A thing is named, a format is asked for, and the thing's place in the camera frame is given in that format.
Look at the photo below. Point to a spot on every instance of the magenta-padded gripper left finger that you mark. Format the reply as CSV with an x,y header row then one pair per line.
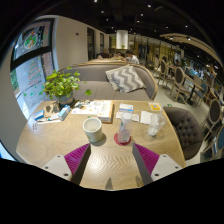
x,y
77,160

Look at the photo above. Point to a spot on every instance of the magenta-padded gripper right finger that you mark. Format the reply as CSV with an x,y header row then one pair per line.
x,y
146,160

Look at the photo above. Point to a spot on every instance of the clear plastic water bottle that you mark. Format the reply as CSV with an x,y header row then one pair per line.
x,y
124,131

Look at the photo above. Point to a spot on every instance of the white mug with green band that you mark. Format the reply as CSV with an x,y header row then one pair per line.
x,y
93,131

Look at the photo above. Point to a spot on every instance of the clear plastic cup with straw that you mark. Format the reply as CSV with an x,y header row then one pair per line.
x,y
155,126

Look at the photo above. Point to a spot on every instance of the flat round red coaster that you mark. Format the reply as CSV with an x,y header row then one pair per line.
x,y
116,140

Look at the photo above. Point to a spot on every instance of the white paper napkin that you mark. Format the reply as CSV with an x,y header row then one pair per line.
x,y
146,117

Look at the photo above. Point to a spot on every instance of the dark tufted armchair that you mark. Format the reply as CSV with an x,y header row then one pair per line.
x,y
185,131

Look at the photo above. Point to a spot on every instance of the light blue tissue pack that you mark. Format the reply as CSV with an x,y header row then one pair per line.
x,y
64,112

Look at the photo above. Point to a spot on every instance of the yellow printed card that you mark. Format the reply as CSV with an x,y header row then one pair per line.
x,y
154,106

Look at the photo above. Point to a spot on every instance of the small white blue tissue pack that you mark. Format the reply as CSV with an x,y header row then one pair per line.
x,y
126,108

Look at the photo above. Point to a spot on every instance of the thick white orange book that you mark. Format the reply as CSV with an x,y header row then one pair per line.
x,y
106,111

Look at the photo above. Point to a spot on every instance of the small blue card box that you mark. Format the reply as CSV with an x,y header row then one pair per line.
x,y
39,115

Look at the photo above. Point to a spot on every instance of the grey curved sofa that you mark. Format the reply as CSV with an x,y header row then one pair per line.
x,y
96,90

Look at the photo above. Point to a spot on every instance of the green potted plant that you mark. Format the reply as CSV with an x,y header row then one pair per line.
x,y
61,85

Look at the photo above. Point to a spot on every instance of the grey white chevron pillow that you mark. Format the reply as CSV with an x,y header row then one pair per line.
x,y
126,79

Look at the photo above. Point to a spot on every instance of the group of wooden chairs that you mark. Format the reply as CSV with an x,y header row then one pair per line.
x,y
180,80

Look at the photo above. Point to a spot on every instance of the person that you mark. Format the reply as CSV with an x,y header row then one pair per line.
x,y
132,58
118,55

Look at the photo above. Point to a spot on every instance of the round food window poster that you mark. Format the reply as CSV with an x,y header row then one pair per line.
x,y
30,40

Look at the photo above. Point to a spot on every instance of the group of ceiling lights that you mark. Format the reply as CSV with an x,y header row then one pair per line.
x,y
149,5

